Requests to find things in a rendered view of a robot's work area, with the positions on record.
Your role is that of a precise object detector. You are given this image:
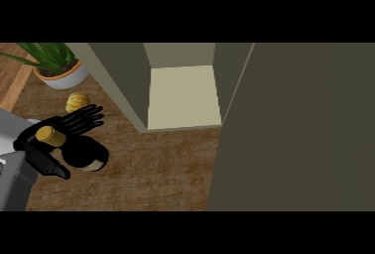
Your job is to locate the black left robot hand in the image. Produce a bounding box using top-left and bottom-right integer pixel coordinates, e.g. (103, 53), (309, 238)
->
(13, 104), (106, 181)

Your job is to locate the black wine bottle yellow cap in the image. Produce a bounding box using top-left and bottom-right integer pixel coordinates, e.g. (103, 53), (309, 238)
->
(33, 125), (110, 173)

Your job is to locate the olive green open cabinet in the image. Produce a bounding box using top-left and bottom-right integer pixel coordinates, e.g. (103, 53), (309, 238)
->
(64, 42), (256, 134)

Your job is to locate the small yellow squash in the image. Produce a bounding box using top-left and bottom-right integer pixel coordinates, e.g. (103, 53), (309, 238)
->
(64, 92), (94, 114)

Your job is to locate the white plant pot orange rim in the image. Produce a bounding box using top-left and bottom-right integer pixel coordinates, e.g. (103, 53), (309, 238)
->
(32, 60), (91, 91)

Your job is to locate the green leafy plant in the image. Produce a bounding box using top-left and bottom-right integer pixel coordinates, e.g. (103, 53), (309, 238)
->
(0, 42), (81, 75)

